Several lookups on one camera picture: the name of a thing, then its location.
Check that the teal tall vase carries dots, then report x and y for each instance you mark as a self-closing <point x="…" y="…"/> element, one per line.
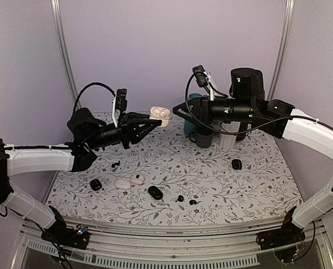
<point x="188" y="126"/>

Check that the aluminium frame post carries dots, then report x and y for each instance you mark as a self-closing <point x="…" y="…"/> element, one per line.
<point x="62" y="42"/>
<point x="284" y="37"/>

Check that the left aluminium frame post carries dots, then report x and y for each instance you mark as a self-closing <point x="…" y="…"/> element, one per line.
<point x="62" y="42"/>

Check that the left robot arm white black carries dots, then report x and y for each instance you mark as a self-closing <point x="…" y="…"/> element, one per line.
<point x="89" y="135"/>

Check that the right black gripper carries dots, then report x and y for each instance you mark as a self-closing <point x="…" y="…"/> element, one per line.
<point x="201" y="110"/>

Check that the black small earbud case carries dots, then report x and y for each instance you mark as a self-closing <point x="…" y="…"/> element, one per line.
<point x="95" y="185"/>

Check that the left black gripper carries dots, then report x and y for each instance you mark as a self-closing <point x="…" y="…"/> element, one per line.
<point x="130" y="130"/>

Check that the black earbud pair left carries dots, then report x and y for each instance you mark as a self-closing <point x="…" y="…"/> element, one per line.
<point x="113" y="165"/>

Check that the dark grey mug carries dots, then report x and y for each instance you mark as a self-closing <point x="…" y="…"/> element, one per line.
<point x="202" y="137"/>

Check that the right aluminium frame post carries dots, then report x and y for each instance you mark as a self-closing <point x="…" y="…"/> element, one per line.
<point x="284" y="37"/>

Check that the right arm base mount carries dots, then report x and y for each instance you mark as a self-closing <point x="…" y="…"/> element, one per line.
<point x="288" y="233"/>

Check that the floral patterned table mat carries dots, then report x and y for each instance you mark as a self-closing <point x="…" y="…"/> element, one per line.
<point x="264" y="187"/>

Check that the white closed earbud case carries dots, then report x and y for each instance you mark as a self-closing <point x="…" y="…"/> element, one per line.
<point x="121" y="184"/>

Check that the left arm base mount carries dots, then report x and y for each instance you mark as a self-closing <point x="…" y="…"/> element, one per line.
<point x="76" y="237"/>

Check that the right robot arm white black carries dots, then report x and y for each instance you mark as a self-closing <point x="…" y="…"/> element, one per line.
<point x="277" y="118"/>

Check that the white open earbud case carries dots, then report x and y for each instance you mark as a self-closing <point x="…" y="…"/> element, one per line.
<point x="138" y="179"/>

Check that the white ribbed vase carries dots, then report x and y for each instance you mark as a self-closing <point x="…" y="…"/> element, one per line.
<point x="227" y="141"/>

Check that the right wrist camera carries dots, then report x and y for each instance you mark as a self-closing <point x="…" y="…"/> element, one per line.
<point x="204" y="80"/>

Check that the black earbud charging case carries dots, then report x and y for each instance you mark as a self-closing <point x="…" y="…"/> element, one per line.
<point x="236" y="164"/>

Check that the black round earbud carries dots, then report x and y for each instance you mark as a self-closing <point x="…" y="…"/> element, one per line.
<point x="180" y="198"/>

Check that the cream earbud case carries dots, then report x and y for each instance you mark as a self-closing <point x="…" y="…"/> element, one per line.
<point x="160" y="113"/>

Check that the black oval earbud case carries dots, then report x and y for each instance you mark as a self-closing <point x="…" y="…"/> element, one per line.
<point x="155" y="193"/>

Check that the dark brown cylinder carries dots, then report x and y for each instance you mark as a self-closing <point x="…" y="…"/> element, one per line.
<point x="242" y="129"/>

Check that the front aluminium rail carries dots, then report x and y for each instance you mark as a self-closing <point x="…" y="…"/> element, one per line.
<point x="205" y="246"/>

